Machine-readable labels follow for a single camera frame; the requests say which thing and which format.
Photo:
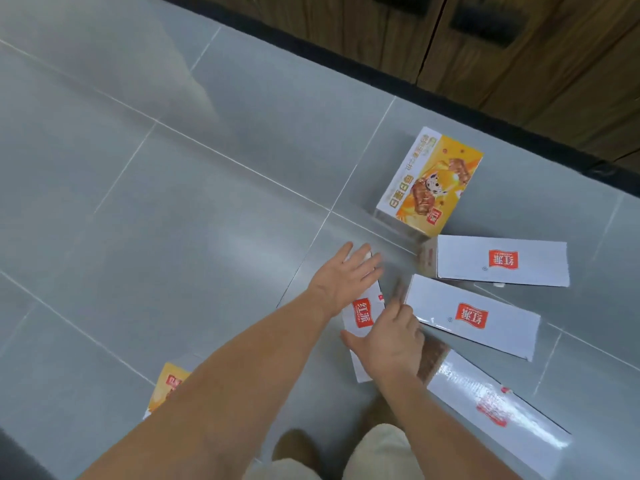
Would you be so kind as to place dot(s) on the person's right hand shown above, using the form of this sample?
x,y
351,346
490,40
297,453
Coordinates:
x,y
395,344

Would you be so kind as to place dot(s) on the person's left hand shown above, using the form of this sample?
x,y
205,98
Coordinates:
x,y
337,282

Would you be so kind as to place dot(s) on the person's left little finger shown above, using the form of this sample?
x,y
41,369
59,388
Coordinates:
x,y
346,251

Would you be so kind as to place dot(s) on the person's right thumb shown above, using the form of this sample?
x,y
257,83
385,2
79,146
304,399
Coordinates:
x,y
352,339

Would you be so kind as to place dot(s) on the white snack box red label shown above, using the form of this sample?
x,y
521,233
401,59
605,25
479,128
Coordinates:
x,y
363,314
530,262
500,322

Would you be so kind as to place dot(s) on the person's left forearm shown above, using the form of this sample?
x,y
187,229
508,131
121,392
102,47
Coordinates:
x,y
215,384

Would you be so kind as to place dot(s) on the person's right forearm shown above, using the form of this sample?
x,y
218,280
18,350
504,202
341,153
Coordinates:
x,y
435,429

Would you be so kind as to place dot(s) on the orange snack box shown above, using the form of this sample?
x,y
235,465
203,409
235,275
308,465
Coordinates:
x,y
167,387
430,182

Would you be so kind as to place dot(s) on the person's right leg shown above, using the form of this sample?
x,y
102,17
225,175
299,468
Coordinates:
x,y
382,444

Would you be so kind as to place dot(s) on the person's leg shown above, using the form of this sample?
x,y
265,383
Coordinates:
x,y
295,457
382,444

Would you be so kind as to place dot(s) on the person's left leg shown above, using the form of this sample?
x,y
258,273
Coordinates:
x,y
295,457

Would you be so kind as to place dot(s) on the plastic wrapped white snack box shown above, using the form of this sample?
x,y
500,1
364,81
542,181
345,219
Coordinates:
x,y
500,419

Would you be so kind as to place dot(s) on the black cabinet plinth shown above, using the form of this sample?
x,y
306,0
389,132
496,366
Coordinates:
x,y
450,112

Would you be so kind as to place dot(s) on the brown wooden cabinet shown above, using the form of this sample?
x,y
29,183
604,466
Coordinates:
x,y
550,79

